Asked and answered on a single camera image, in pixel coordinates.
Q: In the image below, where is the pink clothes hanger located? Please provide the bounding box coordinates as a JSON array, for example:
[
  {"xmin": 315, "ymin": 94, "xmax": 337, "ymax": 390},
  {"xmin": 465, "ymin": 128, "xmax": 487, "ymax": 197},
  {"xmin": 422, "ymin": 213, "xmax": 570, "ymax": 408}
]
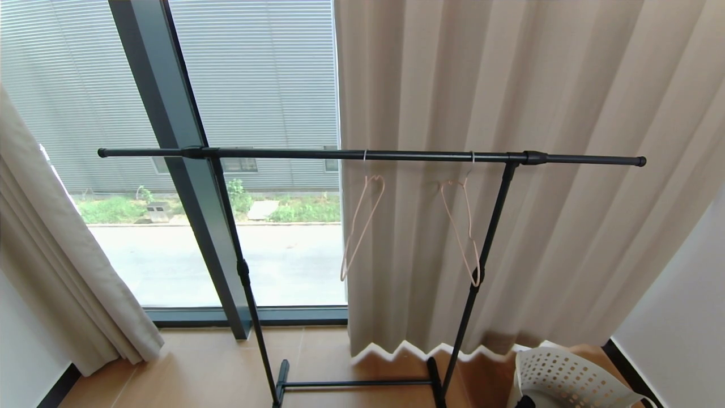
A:
[
  {"xmin": 439, "ymin": 169, "xmax": 482, "ymax": 288},
  {"xmin": 340, "ymin": 173, "xmax": 386, "ymax": 282}
]

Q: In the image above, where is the window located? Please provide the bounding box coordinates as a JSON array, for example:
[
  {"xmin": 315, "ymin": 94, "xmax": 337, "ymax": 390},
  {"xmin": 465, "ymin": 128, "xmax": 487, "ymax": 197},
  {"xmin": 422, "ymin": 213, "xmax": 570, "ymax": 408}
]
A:
[{"xmin": 0, "ymin": 0, "xmax": 349, "ymax": 341}]

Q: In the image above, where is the beige curtain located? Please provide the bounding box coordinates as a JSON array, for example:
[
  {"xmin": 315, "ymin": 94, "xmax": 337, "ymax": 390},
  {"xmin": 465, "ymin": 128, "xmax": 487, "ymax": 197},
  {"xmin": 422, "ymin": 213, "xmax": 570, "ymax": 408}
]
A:
[
  {"xmin": 0, "ymin": 85, "xmax": 165, "ymax": 377},
  {"xmin": 334, "ymin": 0, "xmax": 725, "ymax": 359}
]

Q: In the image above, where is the black clothes rack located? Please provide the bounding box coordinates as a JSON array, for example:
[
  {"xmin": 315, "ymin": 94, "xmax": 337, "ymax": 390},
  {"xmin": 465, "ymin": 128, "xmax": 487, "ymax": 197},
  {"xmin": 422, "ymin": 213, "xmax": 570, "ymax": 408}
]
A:
[{"xmin": 97, "ymin": 147, "xmax": 647, "ymax": 408}]

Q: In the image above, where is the white laundry basket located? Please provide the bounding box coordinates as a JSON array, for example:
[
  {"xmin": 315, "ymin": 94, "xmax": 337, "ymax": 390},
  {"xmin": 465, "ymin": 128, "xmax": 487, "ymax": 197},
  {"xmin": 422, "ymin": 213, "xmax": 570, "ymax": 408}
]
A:
[{"xmin": 507, "ymin": 340, "xmax": 660, "ymax": 408}]

